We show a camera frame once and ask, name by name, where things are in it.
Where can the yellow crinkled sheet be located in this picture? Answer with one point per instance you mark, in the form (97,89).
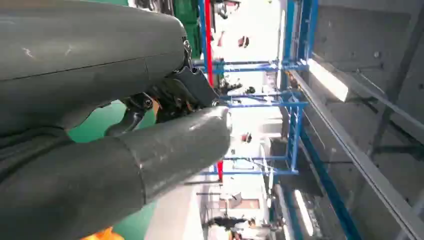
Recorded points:
(104,235)

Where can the green plastic crate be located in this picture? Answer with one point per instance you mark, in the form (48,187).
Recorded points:
(190,23)

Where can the red post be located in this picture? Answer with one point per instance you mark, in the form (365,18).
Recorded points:
(208,39)

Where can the grey ceiling rail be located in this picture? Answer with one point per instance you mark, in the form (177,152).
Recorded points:
(357,155)

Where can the long ceiling light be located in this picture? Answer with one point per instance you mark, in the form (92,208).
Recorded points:
(328,81)
(303,212)

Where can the blue metal rack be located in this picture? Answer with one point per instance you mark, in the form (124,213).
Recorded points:
(293,132)

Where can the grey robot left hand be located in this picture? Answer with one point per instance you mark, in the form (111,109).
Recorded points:
(82,49)

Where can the bystander person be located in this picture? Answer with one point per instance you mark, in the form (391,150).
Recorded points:
(242,227)

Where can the robot left arm ribbed sleeve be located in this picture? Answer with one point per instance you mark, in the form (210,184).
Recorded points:
(23,149)

